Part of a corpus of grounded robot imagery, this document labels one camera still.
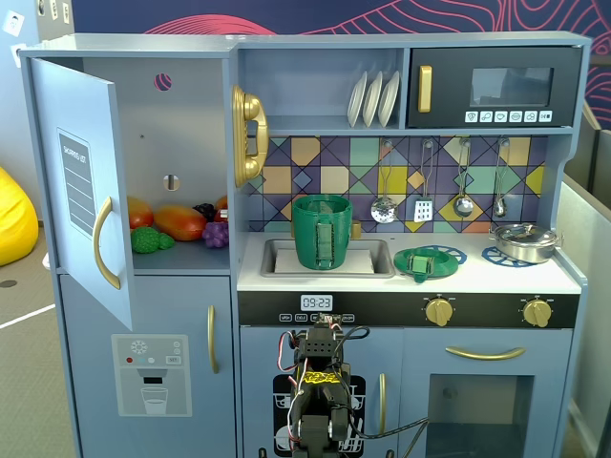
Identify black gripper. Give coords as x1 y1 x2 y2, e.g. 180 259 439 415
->
303 325 346 371

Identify green 3D-printed lid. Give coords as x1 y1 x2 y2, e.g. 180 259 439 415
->
393 246 460 284

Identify stainless steel pot with lid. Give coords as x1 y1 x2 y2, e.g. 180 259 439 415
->
489 222 564 264

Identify blue oven door with window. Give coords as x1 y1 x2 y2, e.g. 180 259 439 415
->
403 327 574 458

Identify green 3D-printed container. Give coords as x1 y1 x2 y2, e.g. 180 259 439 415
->
291 194 355 271

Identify grey toy sink basin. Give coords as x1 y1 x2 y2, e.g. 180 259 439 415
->
260 238 396 280

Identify gold stove knob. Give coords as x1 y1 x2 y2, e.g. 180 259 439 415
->
424 296 454 328
522 298 555 329

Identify metal slotted skimmer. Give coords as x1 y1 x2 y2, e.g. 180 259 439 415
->
370 137 399 224

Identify purple toy grapes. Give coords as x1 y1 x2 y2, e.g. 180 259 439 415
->
201 221 230 249

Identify metal slotted spatula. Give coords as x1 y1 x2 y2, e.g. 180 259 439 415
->
412 137 436 223

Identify orange toy mango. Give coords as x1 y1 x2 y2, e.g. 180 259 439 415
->
153 204 209 242

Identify gold toy telephone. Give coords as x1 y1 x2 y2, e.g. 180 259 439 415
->
231 84 271 188

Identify metal ladle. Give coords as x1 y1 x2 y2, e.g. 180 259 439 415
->
453 137 474 219

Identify green toy broccoli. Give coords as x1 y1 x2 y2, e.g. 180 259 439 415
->
130 225 177 254

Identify metal spoon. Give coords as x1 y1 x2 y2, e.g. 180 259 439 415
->
493 136 510 219

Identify red orange toy peach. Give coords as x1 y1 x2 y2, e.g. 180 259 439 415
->
126 196 156 230

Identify blue freezer door ice dispenser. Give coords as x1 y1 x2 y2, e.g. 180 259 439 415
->
57 274 238 458

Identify white toy plate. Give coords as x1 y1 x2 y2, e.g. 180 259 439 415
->
362 71 385 129
377 70 401 128
347 71 369 129

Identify blue wooden toy kitchen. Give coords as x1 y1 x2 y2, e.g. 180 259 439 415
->
18 31 593 458

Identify grey partition panel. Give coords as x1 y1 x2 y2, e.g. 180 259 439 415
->
556 128 611 458

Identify blue fridge door shopping list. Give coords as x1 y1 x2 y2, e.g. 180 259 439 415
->
29 56 136 331

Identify yellow beanbag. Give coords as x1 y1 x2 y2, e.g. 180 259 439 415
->
0 165 39 267

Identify black cable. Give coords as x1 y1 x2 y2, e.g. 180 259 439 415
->
355 417 431 458

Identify white wall socket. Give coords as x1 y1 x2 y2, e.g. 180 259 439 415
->
0 10 26 37

